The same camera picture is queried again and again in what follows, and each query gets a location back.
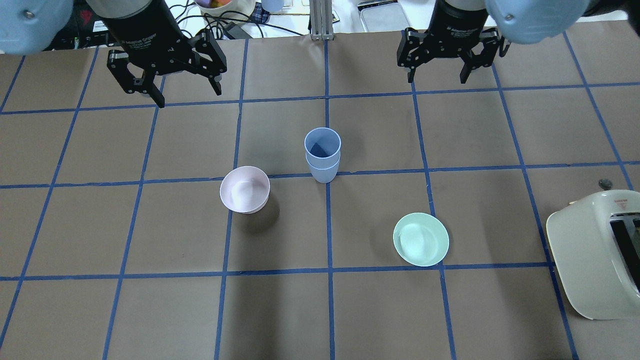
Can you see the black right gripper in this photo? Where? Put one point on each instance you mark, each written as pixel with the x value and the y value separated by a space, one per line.
pixel 458 22

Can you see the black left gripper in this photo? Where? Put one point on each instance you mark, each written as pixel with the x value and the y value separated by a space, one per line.
pixel 142 31

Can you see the blue cup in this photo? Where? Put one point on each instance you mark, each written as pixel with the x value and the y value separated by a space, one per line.
pixel 322 147
pixel 323 170

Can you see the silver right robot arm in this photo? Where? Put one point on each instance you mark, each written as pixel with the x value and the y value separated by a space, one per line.
pixel 531 21

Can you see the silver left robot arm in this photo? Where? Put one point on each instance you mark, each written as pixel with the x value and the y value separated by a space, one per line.
pixel 29 26

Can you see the bowl of foam cubes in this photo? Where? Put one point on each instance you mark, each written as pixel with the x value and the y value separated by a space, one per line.
pixel 226 8

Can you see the pink bowl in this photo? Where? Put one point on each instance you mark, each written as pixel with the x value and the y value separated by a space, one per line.
pixel 245 190

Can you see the mint green bowl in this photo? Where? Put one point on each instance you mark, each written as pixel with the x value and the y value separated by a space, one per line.
pixel 421 239

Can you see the cream toaster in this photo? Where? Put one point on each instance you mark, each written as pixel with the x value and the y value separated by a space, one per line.
pixel 595 246

